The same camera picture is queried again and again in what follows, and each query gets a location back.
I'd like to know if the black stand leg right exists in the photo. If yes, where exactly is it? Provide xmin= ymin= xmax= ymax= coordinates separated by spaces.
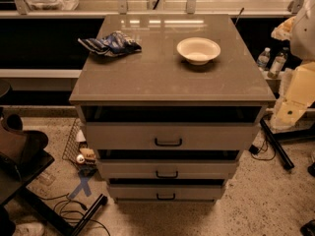
xmin=260 ymin=119 xmax=294 ymax=171

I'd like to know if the black stand leg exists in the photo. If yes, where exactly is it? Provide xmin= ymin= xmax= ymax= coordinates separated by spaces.
xmin=260 ymin=119 xmax=294 ymax=171
xmin=70 ymin=194 xmax=107 ymax=236

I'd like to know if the grey drawer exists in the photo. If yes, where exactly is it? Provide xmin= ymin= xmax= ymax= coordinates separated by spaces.
xmin=83 ymin=122 xmax=259 ymax=150
xmin=108 ymin=185 xmax=225 ymax=201
xmin=96 ymin=159 xmax=238 ymax=180

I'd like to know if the blue chip bag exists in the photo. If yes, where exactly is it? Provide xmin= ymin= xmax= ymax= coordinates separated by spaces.
xmin=78 ymin=30 xmax=142 ymax=57

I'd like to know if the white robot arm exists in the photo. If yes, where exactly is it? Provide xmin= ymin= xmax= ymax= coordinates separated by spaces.
xmin=271 ymin=0 xmax=315 ymax=130

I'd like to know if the grey drawer cabinet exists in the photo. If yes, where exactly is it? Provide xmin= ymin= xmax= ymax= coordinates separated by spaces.
xmin=70 ymin=15 xmax=275 ymax=190

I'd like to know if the wire mesh basket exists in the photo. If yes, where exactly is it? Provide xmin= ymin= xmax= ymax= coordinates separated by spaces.
xmin=62 ymin=119 xmax=96 ymax=175

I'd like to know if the blue tape cross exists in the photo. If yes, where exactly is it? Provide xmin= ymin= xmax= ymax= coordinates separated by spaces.
xmin=69 ymin=176 xmax=92 ymax=199

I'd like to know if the grey top drawer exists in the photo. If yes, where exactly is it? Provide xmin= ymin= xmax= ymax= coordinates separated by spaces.
xmin=83 ymin=122 xmax=259 ymax=150

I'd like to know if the black stand leg left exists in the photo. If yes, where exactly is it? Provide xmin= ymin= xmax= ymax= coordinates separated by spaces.
xmin=70 ymin=194 xmax=107 ymax=236

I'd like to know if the black floor cable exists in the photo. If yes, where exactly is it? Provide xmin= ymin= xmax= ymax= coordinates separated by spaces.
xmin=35 ymin=192 xmax=112 ymax=236

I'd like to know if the white sneaker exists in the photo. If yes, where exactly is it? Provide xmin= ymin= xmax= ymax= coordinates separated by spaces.
xmin=13 ymin=222 xmax=45 ymax=236

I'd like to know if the grey bottom drawer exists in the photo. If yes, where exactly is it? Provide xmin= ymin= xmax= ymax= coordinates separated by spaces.
xmin=108 ymin=185 xmax=225 ymax=201

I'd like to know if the brown chair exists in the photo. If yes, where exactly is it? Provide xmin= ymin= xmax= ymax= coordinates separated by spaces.
xmin=0 ymin=114 xmax=48 ymax=180

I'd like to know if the white paper bowl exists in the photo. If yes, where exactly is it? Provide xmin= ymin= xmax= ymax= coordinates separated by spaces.
xmin=176 ymin=37 xmax=221 ymax=65

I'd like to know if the clear water bottle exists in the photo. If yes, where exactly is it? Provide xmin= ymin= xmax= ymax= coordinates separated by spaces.
xmin=256 ymin=47 xmax=271 ymax=71

